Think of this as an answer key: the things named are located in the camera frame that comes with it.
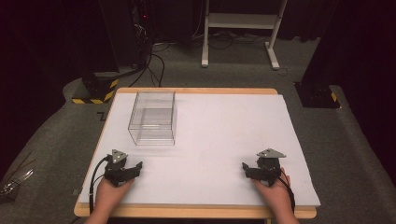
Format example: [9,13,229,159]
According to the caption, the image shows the cables under white stand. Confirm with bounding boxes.
[191,28,271,50]

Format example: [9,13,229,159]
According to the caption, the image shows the black stand base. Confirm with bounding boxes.
[293,81,341,109]

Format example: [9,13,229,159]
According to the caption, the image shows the black base with yellow stripes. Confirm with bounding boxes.
[71,71,120,105]

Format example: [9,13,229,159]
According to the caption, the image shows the white table sheet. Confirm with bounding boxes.
[77,92,322,207]

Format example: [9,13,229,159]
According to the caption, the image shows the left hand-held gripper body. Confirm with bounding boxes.
[104,148,135,188]

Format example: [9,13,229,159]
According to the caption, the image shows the metal tripod legs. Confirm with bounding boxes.
[0,151,35,201]

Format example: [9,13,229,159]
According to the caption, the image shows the white metal stand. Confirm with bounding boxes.
[201,0,288,71]

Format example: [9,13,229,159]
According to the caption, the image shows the person's left hand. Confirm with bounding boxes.
[92,176,135,217]

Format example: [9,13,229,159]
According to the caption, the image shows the wooden table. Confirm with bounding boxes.
[73,87,318,220]

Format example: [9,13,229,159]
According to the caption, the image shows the clear plastic box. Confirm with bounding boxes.
[127,90,178,147]

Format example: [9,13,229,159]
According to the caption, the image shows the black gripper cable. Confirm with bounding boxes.
[277,175,296,215]
[89,156,110,217]

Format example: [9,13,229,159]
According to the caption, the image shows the black equipment column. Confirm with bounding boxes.
[98,0,154,71]

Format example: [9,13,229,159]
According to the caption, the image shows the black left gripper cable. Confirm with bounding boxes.
[89,156,110,217]

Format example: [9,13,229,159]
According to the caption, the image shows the black floor cables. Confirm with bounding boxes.
[128,41,171,89]

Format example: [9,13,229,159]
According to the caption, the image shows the person's right hand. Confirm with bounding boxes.
[251,167,296,217]

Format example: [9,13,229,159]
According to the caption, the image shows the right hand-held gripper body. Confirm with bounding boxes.
[251,147,288,188]

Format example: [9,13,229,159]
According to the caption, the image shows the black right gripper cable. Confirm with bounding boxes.
[277,175,296,215]

